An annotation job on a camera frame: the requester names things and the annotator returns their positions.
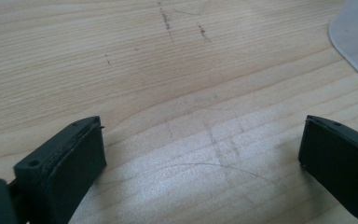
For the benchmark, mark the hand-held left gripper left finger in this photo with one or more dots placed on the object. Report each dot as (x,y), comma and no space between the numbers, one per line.
(62,168)

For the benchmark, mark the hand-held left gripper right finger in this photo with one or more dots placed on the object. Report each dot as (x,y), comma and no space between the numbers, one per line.
(341,155)

